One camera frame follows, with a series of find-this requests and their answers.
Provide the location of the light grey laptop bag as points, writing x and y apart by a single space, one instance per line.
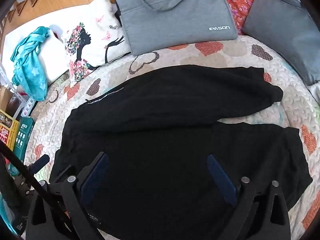
175 22

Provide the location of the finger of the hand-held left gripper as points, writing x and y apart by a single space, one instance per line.
42 161

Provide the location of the heart-patterned quilt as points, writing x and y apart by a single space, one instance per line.
225 60

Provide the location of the dark grey bag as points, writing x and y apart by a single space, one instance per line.
282 30

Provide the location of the white pillow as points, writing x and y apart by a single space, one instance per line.
53 55

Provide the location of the printed pillow with silhouette figure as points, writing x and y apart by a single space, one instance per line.
100 30

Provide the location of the green box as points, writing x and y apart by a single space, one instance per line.
23 140

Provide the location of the white cloth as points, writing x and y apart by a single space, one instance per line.
315 91

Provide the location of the black pants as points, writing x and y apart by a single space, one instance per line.
162 130

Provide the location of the brown cardboard box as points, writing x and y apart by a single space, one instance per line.
6 100

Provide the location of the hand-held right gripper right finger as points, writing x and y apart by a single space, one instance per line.
221 180

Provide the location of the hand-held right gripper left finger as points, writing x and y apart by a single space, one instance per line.
96 177

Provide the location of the teal star-patterned towel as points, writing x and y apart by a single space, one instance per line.
30 67

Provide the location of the yellow box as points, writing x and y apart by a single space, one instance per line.
7 130

